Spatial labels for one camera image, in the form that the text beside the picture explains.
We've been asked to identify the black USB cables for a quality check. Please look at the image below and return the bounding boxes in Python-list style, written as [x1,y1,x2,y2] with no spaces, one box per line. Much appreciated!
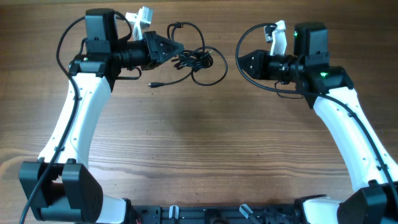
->
[148,21,229,89]

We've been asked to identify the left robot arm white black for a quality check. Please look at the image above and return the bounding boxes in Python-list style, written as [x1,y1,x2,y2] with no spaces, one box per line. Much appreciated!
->
[19,7,183,223]

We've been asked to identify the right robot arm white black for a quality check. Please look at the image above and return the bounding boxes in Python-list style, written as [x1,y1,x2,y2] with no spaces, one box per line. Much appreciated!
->
[235,21,397,223]

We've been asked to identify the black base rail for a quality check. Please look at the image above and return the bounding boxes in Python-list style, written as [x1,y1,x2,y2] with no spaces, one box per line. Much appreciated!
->
[129,204,300,224]

